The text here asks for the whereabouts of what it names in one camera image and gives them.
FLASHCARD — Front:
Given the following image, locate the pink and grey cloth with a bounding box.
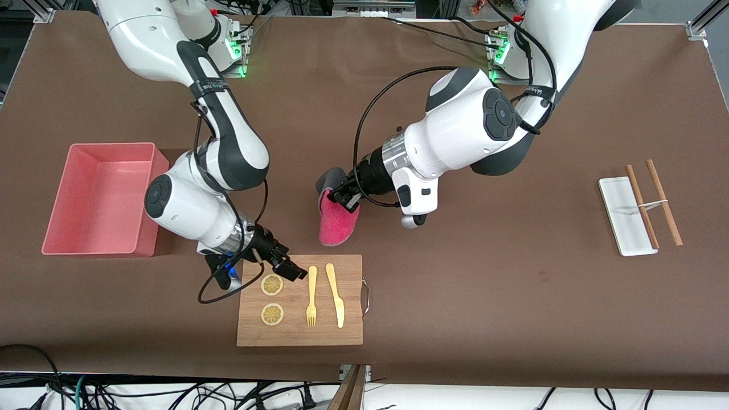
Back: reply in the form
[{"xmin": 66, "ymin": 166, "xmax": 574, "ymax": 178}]
[{"xmin": 316, "ymin": 167, "xmax": 361, "ymax": 247}]

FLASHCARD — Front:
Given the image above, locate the yellow plastic fork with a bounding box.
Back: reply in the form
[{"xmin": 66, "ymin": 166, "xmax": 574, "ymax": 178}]
[{"xmin": 306, "ymin": 265, "xmax": 318, "ymax": 327}]

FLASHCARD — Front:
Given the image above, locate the yellow plastic knife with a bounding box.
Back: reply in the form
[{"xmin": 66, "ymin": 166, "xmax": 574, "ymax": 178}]
[{"xmin": 325, "ymin": 263, "xmax": 345, "ymax": 329}]

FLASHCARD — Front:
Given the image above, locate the wooden cutting board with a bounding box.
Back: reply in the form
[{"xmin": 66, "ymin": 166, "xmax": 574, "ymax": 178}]
[{"xmin": 236, "ymin": 255, "xmax": 364, "ymax": 347}]

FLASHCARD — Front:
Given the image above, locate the brown wooden beam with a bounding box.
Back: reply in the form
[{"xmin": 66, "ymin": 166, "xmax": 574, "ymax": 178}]
[{"xmin": 327, "ymin": 364, "xmax": 368, "ymax": 410}]

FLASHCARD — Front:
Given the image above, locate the grey metal device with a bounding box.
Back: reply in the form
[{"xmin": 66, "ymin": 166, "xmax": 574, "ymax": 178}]
[{"xmin": 332, "ymin": 0, "xmax": 417, "ymax": 19}]

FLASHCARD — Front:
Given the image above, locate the pink plastic bin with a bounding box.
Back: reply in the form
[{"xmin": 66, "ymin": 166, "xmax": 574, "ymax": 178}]
[{"xmin": 41, "ymin": 142, "xmax": 170, "ymax": 258}]

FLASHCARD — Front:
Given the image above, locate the white rectangular tray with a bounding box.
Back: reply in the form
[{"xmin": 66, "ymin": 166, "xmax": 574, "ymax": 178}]
[{"xmin": 597, "ymin": 177, "xmax": 659, "ymax": 257}]

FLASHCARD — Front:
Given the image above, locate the brown wooden stick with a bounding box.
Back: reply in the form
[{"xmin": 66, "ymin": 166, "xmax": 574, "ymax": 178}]
[
  {"xmin": 645, "ymin": 159, "xmax": 683, "ymax": 247},
  {"xmin": 625, "ymin": 165, "xmax": 661, "ymax": 250}
]

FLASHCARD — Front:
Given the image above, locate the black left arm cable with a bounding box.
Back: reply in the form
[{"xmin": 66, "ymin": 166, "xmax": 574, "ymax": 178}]
[{"xmin": 353, "ymin": 0, "xmax": 558, "ymax": 208}]

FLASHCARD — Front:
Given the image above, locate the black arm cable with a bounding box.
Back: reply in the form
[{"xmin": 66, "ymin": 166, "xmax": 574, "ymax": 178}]
[
  {"xmin": 191, "ymin": 100, "xmax": 269, "ymax": 305},
  {"xmin": 353, "ymin": 0, "xmax": 558, "ymax": 208}
]

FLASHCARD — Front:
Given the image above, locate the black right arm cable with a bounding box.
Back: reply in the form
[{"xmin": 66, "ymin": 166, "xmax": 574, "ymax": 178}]
[{"xmin": 191, "ymin": 100, "xmax": 269, "ymax": 305}]

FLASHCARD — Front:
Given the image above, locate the black cable on table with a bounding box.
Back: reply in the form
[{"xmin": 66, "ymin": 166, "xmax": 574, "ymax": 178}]
[{"xmin": 379, "ymin": 16, "xmax": 502, "ymax": 49}]

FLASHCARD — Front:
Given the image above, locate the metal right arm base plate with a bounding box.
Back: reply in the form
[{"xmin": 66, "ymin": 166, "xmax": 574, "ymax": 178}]
[{"xmin": 219, "ymin": 17, "xmax": 249, "ymax": 79}]

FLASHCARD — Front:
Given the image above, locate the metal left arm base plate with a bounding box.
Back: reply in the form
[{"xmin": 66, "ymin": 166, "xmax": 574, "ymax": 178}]
[{"xmin": 485, "ymin": 31, "xmax": 548, "ymax": 87}]

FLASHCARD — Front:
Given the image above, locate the thick black cable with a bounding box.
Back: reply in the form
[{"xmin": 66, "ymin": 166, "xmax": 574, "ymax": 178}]
[{"xmin": 0, "ymin": 344, "xmax": 64, "ymax": 410}]

